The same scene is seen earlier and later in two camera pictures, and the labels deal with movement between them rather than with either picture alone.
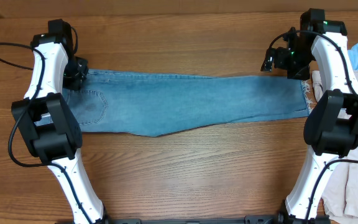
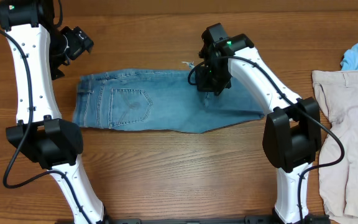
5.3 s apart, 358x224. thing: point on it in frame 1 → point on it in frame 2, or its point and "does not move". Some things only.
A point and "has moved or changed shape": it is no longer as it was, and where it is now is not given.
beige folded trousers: [351, 195] does not move
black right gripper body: [296, 61] → [214, 78]
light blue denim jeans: [148, 104] has moved or changed shape
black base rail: [255, 219] does not move
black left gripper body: [76, 73] → [66, 45]
